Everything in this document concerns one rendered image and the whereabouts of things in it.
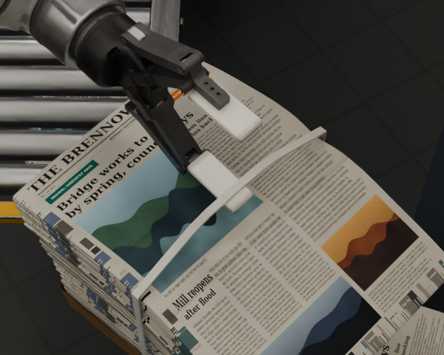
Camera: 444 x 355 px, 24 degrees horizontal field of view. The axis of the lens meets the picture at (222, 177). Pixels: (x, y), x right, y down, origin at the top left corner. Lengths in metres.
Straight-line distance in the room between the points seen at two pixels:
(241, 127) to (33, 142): 0.75
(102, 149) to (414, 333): 0.53
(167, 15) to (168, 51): 0.82
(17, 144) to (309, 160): 0.64
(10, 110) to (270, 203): 0.69
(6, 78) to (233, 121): 0.84
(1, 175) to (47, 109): 0.14
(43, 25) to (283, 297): 0.37
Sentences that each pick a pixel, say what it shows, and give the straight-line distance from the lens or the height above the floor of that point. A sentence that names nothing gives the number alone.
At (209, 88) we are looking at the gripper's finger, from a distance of 0.95.
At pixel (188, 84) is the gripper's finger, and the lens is 0.95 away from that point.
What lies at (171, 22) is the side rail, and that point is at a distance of 1.77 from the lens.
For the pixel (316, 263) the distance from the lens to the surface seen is 1.09.
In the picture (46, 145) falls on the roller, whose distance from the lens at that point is 1.65.
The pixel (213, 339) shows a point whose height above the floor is 1.18.
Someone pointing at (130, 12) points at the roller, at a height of 0.80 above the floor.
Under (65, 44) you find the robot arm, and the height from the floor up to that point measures 1.34.
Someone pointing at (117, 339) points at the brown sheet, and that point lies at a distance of 1.27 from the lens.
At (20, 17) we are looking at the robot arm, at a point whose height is 1.34.
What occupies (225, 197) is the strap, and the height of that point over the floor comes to 1.23.
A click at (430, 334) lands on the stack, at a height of 0.83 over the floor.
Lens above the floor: 2.14
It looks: 58 degrees down
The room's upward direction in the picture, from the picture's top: straight up
